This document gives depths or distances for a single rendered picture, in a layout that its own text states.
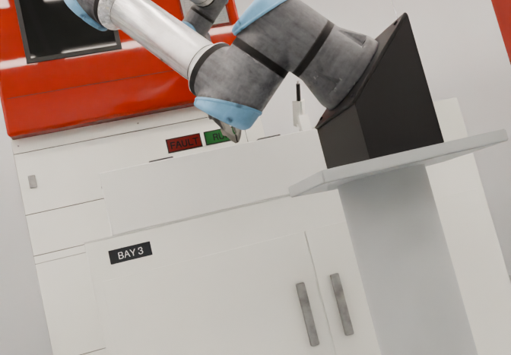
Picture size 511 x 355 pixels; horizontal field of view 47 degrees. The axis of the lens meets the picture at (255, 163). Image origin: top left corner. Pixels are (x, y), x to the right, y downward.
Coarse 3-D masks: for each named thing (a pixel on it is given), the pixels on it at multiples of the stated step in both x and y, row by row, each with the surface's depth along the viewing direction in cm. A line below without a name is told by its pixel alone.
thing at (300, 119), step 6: (294, 102) 169; (300, 102) 168; (294, 108) 170; (300, 108) 169; (294, 114) 171; (300, 114) 170; (306, 114) 168; (294, 120) 171; (300, 120) 168; (306, 120) 168; (300, 126) 168; (306, 126) 168
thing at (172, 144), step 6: (180, 138) 195; (186, 138) 195; (192, 138) 196; (198, 138) 196; (168, 144) 194; (174, 144) 194; (180, 144) 195; (186, 144) 195; (192, 144) 196; (198, 144) 196; (174, 150) 194
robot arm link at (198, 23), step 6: (192, 12) 157; (186, 18) 158; (192, 18) 157; (198, 18) 157; (204, 18) 157; (186, 24) 156; (192, 24) 157; (198, 24) 157; (204, 24) 158; (210, 24) 159; (198, 30) 158; (204, 30) 159; (204, 36) 160
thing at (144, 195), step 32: (160, 160) 130; (192, 160) 132; (224, 160) 133; (256, 160) 135; (288, 160) 136; (320, 160) 138; (128, 192) 128; (160, 192) 129; (192, 192) 130; (224, 192) 132; (256, 192) 133; (288, 192) 135; (128, 224) 126
